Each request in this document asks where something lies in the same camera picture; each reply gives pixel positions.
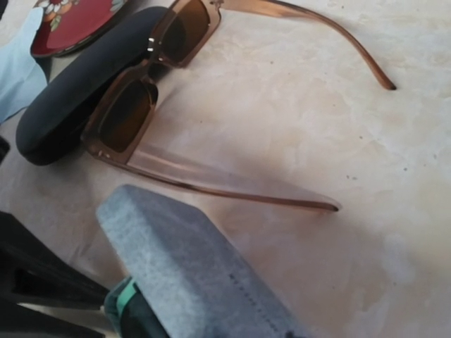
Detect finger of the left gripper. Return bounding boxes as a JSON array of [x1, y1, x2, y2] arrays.
[[1, 212, 109, 310], [1, 304, 105, 338]]

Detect black hard glasses case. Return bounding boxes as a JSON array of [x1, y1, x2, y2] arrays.
[[16, 6, 167, 165]]

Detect grey green glasses case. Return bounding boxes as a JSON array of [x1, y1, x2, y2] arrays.
[[97, 185, 311, 337]]

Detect brown frame sunglasses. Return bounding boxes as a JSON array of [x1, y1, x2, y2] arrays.
[[81, 1, 397, 212]]

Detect red floral round case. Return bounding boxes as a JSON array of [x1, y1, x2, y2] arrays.
[[31, 0, 127, 58]]

